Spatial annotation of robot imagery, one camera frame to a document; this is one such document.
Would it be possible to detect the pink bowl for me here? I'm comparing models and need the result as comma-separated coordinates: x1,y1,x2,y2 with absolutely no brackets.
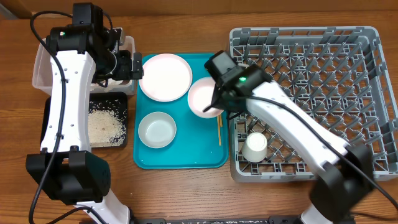
188,77,223,119

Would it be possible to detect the large pink plate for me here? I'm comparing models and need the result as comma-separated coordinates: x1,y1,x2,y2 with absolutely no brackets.
139,54,193,102

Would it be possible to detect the rice food waste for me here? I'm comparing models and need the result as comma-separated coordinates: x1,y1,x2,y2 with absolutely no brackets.
88,99,127,146

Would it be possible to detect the white paper cup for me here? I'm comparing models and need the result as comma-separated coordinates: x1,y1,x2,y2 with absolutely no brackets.
241,133,267,162

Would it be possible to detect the grey bowl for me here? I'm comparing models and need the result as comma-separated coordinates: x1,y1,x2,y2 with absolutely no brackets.
137,111,177,149

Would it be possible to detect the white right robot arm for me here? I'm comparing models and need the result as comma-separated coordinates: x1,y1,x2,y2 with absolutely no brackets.
204,50,397,223

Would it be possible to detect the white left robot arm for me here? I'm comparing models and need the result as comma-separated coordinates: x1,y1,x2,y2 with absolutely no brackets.
25,2,144,223

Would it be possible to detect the clear plastic waste bin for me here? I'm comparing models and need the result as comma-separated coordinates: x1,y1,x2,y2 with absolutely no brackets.
32,44,136,95

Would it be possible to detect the grey dishwasher rack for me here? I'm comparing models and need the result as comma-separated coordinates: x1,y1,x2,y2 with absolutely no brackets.
229,26,397,181

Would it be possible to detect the black tray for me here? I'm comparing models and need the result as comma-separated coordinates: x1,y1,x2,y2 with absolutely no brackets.
39,91,129,149

